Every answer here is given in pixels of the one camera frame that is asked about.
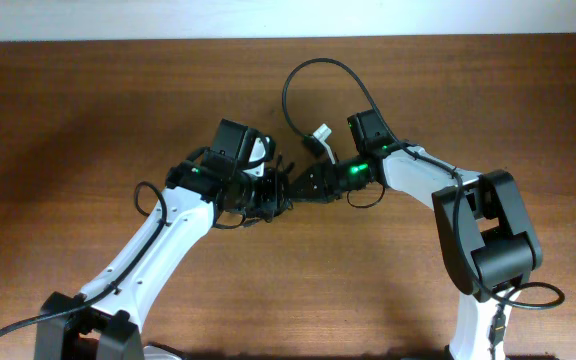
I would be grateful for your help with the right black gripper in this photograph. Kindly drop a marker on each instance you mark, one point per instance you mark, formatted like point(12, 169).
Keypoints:
point(318, 176)

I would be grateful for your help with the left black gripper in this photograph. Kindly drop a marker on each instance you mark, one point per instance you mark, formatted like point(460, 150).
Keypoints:
point(270, 197)

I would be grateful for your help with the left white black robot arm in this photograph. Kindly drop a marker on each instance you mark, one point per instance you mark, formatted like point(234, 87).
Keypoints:
point(106, 318)

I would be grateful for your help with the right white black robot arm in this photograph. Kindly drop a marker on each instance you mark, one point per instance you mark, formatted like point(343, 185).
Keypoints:
point(488, 242)

